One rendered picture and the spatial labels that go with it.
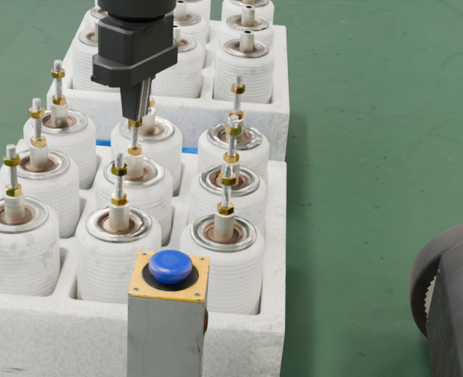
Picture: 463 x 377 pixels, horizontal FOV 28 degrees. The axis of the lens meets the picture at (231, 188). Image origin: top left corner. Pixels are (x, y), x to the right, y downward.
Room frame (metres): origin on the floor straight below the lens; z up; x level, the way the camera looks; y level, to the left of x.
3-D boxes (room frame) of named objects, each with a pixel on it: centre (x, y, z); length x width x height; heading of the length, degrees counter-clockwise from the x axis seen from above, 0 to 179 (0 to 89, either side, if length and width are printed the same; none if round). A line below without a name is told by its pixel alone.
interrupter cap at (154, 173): (1.00, 0.12, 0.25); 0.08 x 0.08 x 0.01
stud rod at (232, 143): (1.00, 0.00, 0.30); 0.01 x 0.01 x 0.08
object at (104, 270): (0.88, 0.12, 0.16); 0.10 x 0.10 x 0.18
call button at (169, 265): (0.71, 0.05, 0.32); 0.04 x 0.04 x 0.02
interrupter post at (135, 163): (1.00, 0.12, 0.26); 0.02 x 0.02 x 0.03
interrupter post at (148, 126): (1.12, 0.12, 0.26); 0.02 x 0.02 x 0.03
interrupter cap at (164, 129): (1.12, 0.12, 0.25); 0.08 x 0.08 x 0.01
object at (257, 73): (1.43, -0.01, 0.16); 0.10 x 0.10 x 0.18
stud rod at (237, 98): (1.12, 0.00, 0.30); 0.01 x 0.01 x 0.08
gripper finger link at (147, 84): (1.01, 0.11, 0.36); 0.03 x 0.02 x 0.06; 59
